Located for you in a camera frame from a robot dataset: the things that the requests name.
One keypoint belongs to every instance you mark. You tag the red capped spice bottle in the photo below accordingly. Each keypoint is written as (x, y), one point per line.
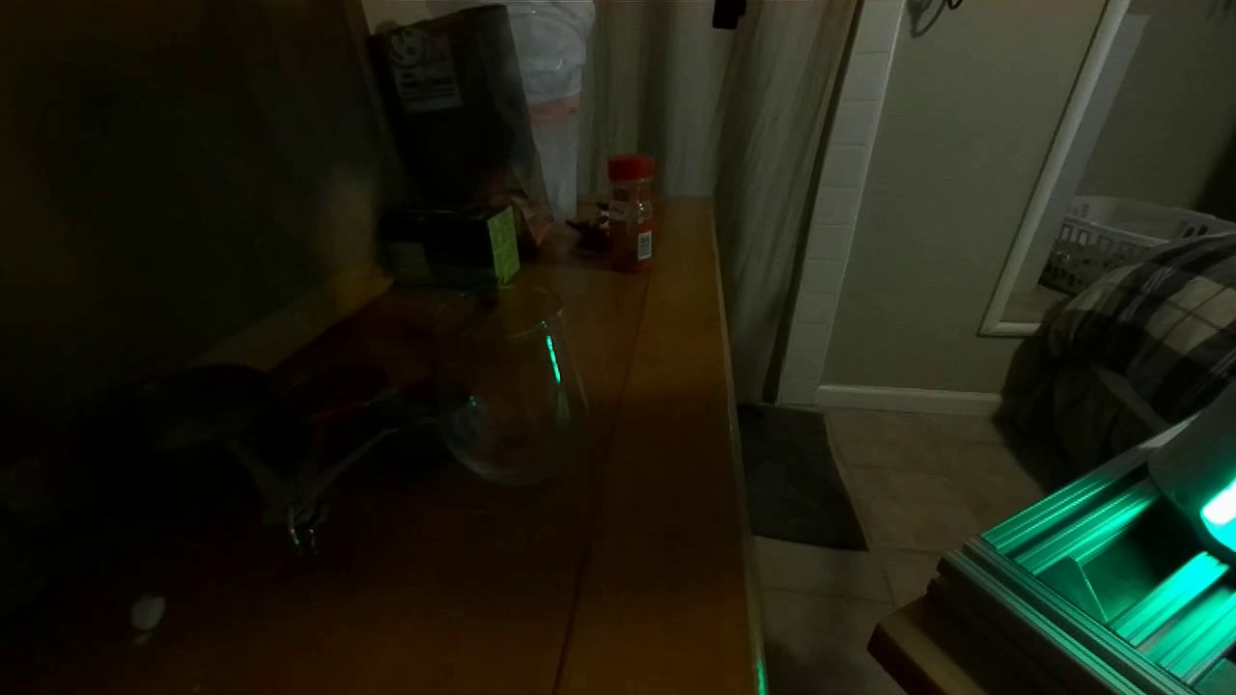
(630, 218)

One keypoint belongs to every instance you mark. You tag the small white scrap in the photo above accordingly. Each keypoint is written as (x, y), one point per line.
(145, 610)

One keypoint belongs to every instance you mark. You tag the wooden dresser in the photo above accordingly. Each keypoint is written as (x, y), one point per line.
(514, 581)

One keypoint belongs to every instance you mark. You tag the clear stemless glass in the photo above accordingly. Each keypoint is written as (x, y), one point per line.
(508, 387)

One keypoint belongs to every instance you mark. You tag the small metal measuring cup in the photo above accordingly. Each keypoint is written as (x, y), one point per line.
(324, 427)

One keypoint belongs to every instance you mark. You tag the white door frame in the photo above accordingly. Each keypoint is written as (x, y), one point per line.
(844, 193)

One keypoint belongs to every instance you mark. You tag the dark floor mat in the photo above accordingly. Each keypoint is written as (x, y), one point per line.
(799, 476)

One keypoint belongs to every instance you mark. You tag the wooden back panel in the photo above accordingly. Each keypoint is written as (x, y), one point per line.
(166, 193)

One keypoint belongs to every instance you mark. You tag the small green box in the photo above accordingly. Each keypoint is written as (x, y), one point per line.
(503, 244)

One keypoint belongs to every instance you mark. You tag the white laundry basket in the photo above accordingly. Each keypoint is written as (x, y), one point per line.
(1123, 236)

